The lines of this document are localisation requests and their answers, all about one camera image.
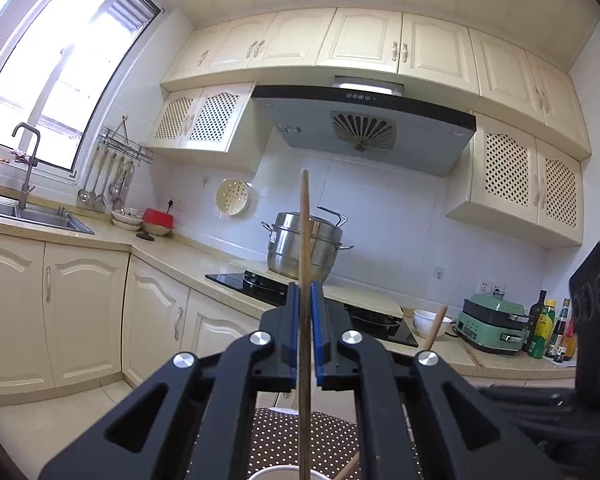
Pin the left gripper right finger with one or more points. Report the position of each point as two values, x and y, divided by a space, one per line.
417 418

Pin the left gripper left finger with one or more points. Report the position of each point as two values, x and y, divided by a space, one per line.
192 418

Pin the lone wooden chopstick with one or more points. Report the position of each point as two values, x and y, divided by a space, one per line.
304 381

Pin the lower kitchen cabinets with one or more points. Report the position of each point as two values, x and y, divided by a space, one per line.
75 310

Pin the steel kitchen sink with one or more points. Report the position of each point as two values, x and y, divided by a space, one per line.
57 218

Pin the dark soy sauce bottle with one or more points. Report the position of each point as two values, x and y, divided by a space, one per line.
559 330

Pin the red orange sauce bottle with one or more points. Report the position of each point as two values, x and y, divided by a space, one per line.
569 340

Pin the pink utensil holder cup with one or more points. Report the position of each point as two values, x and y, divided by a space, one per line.
277 472

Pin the green yellow bottle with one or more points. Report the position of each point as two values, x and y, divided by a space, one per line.
543 329

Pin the green electric cooker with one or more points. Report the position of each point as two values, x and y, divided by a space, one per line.
492 324

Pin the white ceramic bowl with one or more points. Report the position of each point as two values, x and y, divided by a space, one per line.
423 321

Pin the dark oil bottle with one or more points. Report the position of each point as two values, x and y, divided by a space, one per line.
534 313

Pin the red container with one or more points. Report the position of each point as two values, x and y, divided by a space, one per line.
157 223

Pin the round cream strainer plate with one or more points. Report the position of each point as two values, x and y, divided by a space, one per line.
232 197

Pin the right lattice cabinet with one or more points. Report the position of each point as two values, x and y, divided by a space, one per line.
510 182

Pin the lattice cabinet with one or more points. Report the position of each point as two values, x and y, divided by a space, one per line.
216 127
510 182

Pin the steel faucet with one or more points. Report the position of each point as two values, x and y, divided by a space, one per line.
31 162

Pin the left lattice cabinet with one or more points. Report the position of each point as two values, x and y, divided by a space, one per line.
216 127

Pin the range hood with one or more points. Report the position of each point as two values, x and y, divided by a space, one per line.
394 130

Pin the window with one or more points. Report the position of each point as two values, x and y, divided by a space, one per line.
58 70

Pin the wall utensil rack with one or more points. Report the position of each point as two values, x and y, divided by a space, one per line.
110 170

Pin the upper wall cabinets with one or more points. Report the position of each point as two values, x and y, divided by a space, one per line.
433 60

